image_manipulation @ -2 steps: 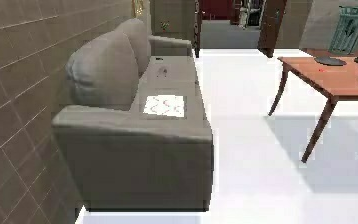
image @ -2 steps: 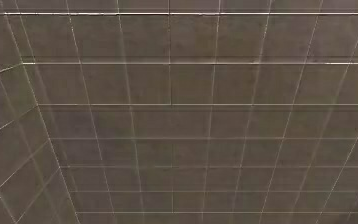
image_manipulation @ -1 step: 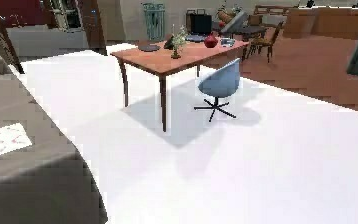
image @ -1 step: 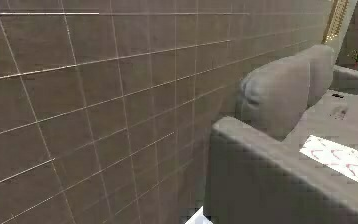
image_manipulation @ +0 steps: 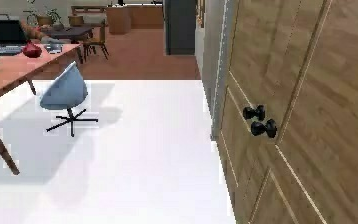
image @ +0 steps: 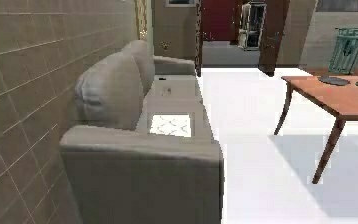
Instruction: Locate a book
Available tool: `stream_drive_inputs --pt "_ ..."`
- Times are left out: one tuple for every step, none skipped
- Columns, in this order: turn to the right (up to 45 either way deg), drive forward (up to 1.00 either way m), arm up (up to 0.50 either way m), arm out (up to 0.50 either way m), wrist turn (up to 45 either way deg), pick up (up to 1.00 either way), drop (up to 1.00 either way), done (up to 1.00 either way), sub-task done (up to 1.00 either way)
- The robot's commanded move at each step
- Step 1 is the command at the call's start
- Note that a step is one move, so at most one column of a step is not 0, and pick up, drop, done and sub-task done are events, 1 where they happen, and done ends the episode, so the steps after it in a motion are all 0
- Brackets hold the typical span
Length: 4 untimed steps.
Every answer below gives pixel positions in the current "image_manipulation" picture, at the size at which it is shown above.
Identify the black door knob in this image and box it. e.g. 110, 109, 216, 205
250, 118, 278, 139
242, 104, 266, 122

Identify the dark grey fridge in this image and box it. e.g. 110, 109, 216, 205
163, 0, 198, 56

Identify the brown kitchen counter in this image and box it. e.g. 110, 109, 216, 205
105, 3, 165, 35

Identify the wooden panelled door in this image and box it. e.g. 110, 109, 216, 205
216, 0, 358, 224

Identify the brown wooden dining chair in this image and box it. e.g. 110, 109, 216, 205
82, 19, 110, 61

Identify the blue swivel chair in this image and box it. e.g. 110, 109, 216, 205
39, 61, 99, 138

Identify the dark dining table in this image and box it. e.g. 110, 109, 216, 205
44, 25, 95, 44

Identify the grey flat remote control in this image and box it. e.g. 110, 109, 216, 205
44, 43, 63, 54

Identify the red round vase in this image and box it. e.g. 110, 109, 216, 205
22, 41, 43, 59

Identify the green house plant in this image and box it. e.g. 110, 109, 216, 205
22, 0, 63, 30

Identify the brown wooden desk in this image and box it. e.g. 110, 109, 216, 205
0, 42, 82, 176

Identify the black laptop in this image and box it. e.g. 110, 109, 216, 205
0, 19, 30, 57

